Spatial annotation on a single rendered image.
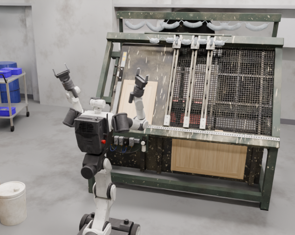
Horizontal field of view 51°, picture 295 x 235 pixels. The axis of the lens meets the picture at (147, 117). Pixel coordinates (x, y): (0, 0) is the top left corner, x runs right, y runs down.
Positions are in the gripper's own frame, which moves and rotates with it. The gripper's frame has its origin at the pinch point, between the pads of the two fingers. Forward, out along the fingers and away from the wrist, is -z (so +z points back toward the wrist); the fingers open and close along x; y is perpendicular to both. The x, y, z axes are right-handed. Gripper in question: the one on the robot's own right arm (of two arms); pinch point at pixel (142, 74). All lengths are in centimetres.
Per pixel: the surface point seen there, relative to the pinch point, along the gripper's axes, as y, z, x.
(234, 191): 119, 150, -74
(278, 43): 209, 6, -10
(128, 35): 109, 51, 138
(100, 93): 52, 108, 111
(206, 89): 135, 67, 17
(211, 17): 202, 15, 86
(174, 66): 124, 60, 65
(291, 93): 478, 181, 15
